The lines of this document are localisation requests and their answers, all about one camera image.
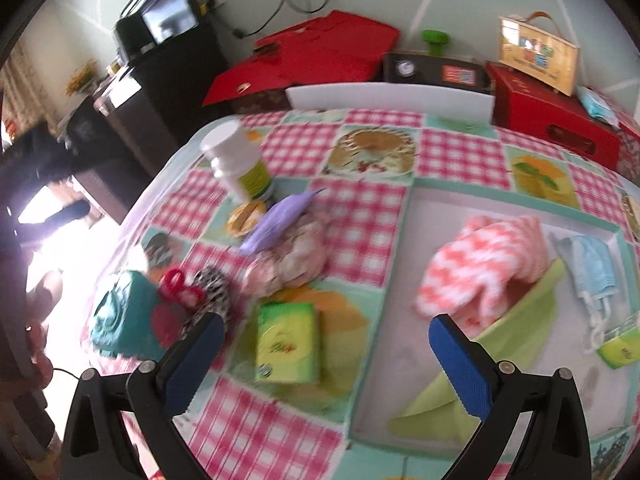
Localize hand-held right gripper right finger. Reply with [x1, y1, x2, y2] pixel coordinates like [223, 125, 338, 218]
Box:
[429, 313, 595, 480]

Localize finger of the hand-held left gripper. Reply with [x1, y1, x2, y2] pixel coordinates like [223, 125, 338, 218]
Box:
[44, 200, 92, 226]
[10, 127, 76, 196]

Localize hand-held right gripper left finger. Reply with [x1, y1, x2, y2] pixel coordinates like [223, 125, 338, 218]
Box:
[64, 312, 226, 480]

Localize white tray with teal rim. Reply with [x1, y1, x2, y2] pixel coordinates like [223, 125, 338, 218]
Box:
[347, 175, 640, 461]

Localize red hair tie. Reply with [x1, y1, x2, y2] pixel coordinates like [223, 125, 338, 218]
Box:
[159, 268, 205, 307]

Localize lime green cloth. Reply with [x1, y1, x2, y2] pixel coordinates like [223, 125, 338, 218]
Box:
[389, 259, 568, 441]

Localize leopard print scrunchie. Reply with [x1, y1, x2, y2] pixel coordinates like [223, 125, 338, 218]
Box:
[179, 266, 235, 343]

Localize green tissue packet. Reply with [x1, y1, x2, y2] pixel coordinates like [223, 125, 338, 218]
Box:
[597, 324, 640, 371]
[254, 302, 322, 386]

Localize pink white zigzag towel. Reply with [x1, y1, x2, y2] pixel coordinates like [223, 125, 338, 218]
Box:
[412, 215, 551, 331]

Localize pink floral cloth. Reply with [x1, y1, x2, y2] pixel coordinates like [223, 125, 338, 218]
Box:
[242, 210, 332, 297]

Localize blue face mask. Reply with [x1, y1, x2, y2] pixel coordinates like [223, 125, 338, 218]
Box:
[552, 235, 621, 356]

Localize purple cloth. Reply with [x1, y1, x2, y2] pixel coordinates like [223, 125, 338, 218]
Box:
[239, 187, 327, 256]

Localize person's left hand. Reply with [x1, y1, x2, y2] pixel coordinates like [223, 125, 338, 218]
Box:
[26, 269, 65, 386]

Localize teal embossed plastic box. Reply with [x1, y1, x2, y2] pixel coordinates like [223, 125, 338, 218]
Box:
[90, 270, 193, 359]

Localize yellow flowers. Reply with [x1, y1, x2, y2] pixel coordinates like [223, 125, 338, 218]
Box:
[65, 60, 98, 96]

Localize black cabinet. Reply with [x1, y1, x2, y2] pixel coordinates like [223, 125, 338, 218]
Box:
[65, 10, 228, 226]

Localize white plastic bottle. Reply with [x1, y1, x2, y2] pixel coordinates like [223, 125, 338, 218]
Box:
[199, 120, 277, 203]

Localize black printer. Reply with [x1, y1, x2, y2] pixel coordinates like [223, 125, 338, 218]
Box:
[112, 0, 201, 61]

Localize flat red gift box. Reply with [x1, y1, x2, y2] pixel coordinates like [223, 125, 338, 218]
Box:
[202, 57, 296, 108]

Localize dark floral box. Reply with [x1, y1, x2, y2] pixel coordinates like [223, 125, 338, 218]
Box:
[230, 87, 293, 116]

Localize red carton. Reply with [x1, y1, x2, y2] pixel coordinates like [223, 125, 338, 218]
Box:
[486, 62, 623, 171]

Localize white plastic board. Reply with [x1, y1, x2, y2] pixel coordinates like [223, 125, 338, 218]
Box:
[286, 82, 496, 123]

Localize red patterned box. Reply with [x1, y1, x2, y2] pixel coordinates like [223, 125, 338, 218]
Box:
[617, 120, 640, 181]

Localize blue wipes packet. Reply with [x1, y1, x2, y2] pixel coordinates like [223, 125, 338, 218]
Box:
[577, 86, 621, 126]

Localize black box with labels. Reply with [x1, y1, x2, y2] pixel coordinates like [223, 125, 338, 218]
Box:
[382, 51, 493, 93]

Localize large red folded box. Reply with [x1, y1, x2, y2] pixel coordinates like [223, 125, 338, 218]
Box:
[252, 10, 401, 86]

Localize green knob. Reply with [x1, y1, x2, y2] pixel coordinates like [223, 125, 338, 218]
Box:
[421, 30, 451, 56]

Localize yellow gift box with handle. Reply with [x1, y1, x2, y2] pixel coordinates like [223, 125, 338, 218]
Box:
[498, 10, 581, 97]

